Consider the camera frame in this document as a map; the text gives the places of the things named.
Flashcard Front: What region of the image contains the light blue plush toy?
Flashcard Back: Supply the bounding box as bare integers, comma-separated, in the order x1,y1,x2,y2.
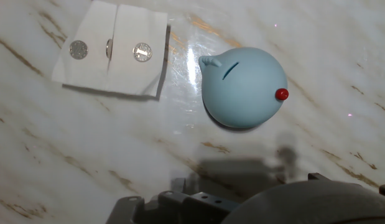
198,47,290,129

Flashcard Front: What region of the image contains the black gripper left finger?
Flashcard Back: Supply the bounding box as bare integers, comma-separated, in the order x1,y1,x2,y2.
105,190,240,224

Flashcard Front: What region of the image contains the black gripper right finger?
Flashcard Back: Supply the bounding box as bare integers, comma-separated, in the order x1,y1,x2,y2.
307,172,385,200

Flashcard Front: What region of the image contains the silver coin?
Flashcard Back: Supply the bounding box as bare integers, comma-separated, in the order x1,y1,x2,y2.
105,38,114,60
68,40,89,60
132,42,153,63

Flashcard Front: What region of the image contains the white folded coin holder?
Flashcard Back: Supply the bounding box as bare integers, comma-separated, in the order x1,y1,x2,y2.
51,0,169,98

